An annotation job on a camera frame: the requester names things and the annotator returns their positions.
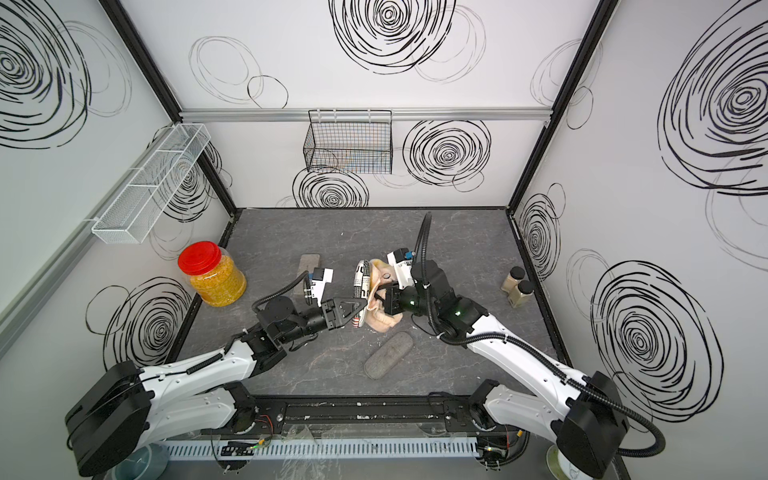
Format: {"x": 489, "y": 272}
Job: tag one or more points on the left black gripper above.
{"x": 331, "y": 319}

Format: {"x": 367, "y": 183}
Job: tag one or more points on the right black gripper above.
{"x": 392, "y": 297}

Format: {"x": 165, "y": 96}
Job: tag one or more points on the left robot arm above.
{"x": 130, "y": 407}

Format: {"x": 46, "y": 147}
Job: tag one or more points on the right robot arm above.
{"x": 582, "y": 415}

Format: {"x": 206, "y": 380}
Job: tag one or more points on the grey oval eyeglass case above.
{"x": 383, "y": 360}

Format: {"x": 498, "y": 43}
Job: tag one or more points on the brown spice bottle far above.
{"x": 515, "y": 275}

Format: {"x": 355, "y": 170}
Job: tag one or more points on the brown spice bottle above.
{"x": 515, "y": 275}
{"x": 520, "y": 293}

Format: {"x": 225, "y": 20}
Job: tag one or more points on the brown spice bottle near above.
{"x": 520, "y": 293}

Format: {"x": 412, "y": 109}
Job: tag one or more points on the red lid yellow jar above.
{"x": 212, "y": 273}

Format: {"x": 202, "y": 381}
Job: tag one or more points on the white mesh shelf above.
{"x": 169, "y": 182}

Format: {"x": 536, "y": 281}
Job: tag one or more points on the teal tape roll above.
{"x": 146, "y": 463}

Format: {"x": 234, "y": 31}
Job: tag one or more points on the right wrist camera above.
{"x": 401, "y": 260}

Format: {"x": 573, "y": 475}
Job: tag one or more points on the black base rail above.
{"x": 384, "y": 411}

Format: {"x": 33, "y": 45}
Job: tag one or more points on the white slotted cable duct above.
{"x": 322, "y": 449}

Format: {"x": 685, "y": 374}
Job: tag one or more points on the black wire basket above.
{"x": 355, "y": 140}

